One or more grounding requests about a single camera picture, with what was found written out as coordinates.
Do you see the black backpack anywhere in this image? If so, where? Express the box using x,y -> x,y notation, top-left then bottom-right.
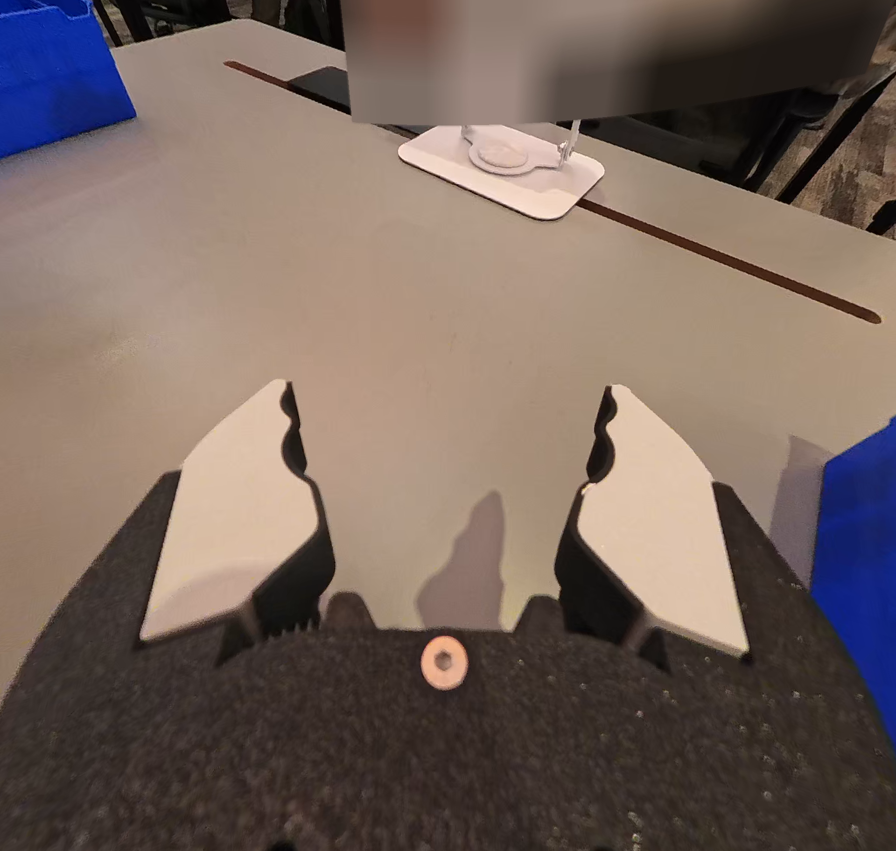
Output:
283,0 -> 330,46

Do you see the white document holder stand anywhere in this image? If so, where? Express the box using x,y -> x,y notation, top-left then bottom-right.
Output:
398,123 -> 606,222

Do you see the black mesh office chair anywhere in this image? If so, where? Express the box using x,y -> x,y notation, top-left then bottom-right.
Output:
581,84 -> 848,190

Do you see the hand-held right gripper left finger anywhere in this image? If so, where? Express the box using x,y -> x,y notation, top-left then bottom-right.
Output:
139,378 -> 337,649

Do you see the blue plastic bin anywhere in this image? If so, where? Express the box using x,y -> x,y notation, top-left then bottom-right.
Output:
0,0 -> 137,159
811,416 -> 896,750

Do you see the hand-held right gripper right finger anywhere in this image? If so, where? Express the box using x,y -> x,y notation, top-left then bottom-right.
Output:
554,384 -> 751,659

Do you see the black flat tablet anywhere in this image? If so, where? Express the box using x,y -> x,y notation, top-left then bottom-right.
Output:
287,67 -> 351,109

